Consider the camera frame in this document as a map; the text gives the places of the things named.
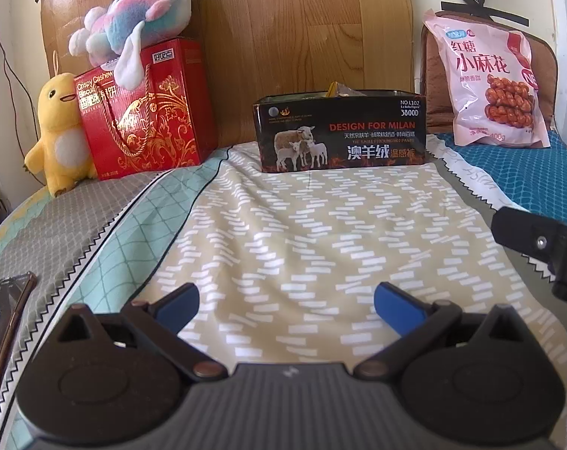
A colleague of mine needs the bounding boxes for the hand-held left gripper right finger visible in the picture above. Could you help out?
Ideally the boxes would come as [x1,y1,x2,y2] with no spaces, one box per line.
[354,282,537,380]

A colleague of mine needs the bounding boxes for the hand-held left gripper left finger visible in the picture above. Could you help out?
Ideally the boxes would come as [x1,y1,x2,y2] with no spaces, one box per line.
[44,282,229,382]

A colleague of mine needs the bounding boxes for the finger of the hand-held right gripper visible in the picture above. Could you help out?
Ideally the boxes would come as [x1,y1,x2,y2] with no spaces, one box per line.
[492,206,567,263]

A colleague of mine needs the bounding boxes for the black printed cardboard box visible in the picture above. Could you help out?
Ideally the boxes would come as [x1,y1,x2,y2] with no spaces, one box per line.
[252,89,429,174]

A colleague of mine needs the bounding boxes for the white zigzag-edged cloth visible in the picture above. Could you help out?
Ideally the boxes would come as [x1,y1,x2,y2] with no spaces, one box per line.
[426,133,567,324]

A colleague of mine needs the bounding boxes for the beige patterned cloth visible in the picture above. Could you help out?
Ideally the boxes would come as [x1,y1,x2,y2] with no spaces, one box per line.
[147,143,567,387]

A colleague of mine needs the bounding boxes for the large pink snack bag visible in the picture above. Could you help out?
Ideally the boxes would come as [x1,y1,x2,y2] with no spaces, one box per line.
[423,9,552,149]

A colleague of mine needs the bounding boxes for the brown cushion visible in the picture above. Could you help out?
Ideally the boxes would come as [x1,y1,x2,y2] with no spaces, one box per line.
[419,8,562,136]

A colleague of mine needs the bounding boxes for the red gift bag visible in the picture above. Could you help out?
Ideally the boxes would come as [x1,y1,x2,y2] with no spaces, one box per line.
[73,37,219,182]

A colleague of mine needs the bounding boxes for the yellow duck plush toy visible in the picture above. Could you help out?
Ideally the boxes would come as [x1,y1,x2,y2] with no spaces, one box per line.
[23,73,99,198]

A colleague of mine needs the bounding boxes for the black tape strips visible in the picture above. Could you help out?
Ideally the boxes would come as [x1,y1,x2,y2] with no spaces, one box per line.
[442,0,531,29]

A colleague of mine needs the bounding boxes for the wooden headboard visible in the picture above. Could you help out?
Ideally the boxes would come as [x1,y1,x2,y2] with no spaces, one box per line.
[40,0,421,151]

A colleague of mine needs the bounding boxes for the pink and blue plush toy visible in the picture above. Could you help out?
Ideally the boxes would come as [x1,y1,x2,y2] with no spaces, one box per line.
[69,0,204,91]

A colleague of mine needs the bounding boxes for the black wall cable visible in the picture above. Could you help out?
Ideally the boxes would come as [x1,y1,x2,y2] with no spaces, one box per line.
[0,0,46,125]

